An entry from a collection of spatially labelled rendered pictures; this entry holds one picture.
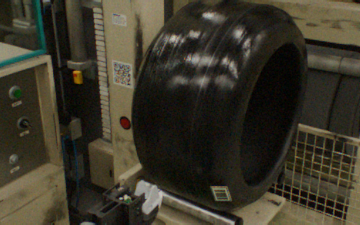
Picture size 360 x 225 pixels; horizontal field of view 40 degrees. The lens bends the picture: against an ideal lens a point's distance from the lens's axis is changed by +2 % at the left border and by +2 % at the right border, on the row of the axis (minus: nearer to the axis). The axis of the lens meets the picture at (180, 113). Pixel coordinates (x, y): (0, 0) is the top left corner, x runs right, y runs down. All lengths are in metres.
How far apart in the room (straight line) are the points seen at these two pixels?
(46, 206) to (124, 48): 0.57
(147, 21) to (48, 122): 0.46
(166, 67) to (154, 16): 0.30
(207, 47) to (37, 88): 0.62
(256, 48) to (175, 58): 0.19
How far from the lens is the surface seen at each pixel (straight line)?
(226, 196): 1.18
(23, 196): 1.55
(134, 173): 1.45
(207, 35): 1.14
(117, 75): 1.44
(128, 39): 1.38
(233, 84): 1.07
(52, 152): 1.61
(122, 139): 1.53
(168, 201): 1.40
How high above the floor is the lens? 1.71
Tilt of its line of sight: 25 degrees down
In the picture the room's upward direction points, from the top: straight up
